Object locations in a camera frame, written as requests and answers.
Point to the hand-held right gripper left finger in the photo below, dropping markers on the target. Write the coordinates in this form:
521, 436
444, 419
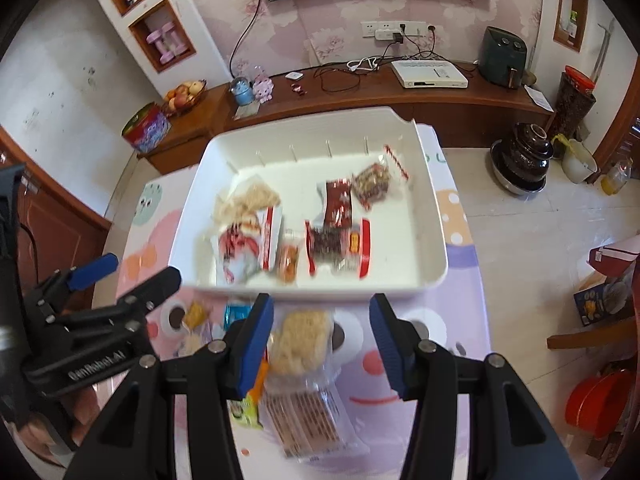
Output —
255, 350

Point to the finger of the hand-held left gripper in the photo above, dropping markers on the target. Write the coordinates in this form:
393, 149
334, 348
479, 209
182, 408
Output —
150, 284
92, 266

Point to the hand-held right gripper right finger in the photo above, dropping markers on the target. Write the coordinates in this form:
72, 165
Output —
387, 355

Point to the yellow noodle packet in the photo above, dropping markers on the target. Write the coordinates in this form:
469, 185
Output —
305, 342

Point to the small orange cake packet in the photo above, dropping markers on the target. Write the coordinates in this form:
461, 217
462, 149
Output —
288, 260

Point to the large red white snack bag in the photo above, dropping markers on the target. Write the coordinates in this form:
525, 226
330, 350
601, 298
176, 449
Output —
245, 247

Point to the white plastic bin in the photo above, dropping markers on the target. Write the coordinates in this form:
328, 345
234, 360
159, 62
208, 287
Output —
400, 240

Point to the dark red snack packet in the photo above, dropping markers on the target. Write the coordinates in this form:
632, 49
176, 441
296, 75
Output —
335, 247

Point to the clear bag of puffed crackers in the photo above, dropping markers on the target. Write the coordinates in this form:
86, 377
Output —
247, 197

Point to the brown chocolate snack packet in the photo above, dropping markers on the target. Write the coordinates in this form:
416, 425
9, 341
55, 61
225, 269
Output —
339, 202

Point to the red label date packet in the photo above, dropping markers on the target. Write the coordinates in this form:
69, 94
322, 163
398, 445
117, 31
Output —
372, 182

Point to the person's left hand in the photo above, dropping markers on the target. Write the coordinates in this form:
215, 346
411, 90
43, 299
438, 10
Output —
82, 410

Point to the blue snack packet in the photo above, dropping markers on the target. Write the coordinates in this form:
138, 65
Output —
236, 312

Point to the small yellow snack packet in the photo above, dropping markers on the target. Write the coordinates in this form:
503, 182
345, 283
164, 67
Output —
195, 315

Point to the brown wooden door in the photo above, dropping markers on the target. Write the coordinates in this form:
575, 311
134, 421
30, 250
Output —
60, 220

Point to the green snack packet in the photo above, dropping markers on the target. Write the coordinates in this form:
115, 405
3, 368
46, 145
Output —
245, 410

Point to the clear pale bread packet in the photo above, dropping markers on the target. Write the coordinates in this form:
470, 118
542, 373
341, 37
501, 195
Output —
192, 345

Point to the clear packet of brown biscuits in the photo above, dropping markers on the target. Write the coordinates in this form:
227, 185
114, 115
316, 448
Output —
305, 417

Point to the cartoon face tablecloth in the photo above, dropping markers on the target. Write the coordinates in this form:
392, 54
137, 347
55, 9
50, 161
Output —
460, 280

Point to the red round tin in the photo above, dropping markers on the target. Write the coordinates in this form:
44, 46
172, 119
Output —
145, 127

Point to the fruit bowl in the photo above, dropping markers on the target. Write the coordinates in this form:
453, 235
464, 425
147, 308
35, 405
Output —
185, 96

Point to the pale card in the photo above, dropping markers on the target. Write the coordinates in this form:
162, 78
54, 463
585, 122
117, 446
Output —
247, 110

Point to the red plastic basin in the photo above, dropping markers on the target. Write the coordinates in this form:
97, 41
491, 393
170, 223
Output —
597, 400

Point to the blue printed carton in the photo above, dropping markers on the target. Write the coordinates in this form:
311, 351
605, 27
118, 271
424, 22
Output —
602, 301

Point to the pink toy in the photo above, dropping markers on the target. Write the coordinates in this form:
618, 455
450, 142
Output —
262, 86

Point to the pink dumbbell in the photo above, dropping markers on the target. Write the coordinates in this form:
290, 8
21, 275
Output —
160, 42
177, 36

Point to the dark ceramic pot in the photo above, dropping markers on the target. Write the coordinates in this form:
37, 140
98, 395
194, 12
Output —
522, 160

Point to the wooden television cabinet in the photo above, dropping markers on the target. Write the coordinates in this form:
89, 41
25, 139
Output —
450, 105

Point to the white plastic jug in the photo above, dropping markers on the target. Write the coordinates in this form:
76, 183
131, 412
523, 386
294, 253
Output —
579, 162

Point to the white set-top box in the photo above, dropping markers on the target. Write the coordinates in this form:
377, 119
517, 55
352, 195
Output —
430, 74

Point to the yellow oil bottle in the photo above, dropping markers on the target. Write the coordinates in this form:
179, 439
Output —
615, 179

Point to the white paper sheet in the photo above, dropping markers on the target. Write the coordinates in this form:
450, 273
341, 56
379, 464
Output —
539, 98

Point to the red-lidded dark jar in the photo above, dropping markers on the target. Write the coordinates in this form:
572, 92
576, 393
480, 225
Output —
575, 105

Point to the dark green air fryer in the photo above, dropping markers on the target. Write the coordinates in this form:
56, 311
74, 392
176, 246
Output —
502, 57

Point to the metal pole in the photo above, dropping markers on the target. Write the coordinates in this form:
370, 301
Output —
604, 57

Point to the white wall sockets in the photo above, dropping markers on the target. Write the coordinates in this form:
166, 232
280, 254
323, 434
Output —
395, 29

